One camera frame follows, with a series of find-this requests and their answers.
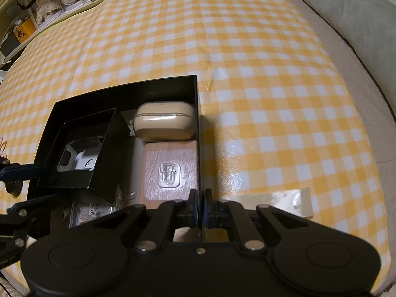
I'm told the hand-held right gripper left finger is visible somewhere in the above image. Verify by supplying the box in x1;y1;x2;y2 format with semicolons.
93;189;198;252

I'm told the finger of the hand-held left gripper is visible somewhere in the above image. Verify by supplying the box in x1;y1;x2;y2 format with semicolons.
0;192;62;251
0;160;61;184

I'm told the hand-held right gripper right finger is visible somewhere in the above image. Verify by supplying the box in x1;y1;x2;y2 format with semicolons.
202;189;310;252

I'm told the clear packet with printed card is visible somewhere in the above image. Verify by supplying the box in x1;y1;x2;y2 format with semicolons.
63;186;125;228

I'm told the small black box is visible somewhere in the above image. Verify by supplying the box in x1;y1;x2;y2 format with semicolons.
45;108;135;205

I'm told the large black cardboard box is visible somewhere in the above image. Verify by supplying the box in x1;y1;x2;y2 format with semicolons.
26;74;206;245

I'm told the black round object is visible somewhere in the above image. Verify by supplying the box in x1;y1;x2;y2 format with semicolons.
4;181;23;197

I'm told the clear plastic hook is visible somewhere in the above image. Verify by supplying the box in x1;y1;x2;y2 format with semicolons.
158;162;182;189

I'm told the white adapter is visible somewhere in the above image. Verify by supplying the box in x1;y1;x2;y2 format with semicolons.
57;139;102;173

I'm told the clear tape strip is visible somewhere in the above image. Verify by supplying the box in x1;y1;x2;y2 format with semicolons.
220;187;313;219

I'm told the woven mat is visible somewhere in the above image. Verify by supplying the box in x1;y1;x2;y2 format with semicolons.
0;280;28;297

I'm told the beige earbuds case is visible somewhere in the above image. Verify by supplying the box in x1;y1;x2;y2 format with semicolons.
127;100;197;141

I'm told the dark green box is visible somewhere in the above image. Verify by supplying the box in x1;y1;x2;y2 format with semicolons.
0;32;21;58

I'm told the yellow box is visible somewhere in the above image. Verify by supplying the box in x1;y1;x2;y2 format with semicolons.
14;19;36;42

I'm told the yellow white checkered tablecloth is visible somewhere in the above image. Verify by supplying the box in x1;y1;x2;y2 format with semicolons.
0;0;389;288

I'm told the beige bed sheet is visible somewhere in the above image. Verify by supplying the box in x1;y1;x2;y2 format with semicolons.
278;0;396;285

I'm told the white fluffy rug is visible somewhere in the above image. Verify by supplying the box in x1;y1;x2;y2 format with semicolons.
371;283;396;297

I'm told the grey pillow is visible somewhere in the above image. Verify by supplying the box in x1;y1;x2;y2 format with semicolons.
292;0;396;96

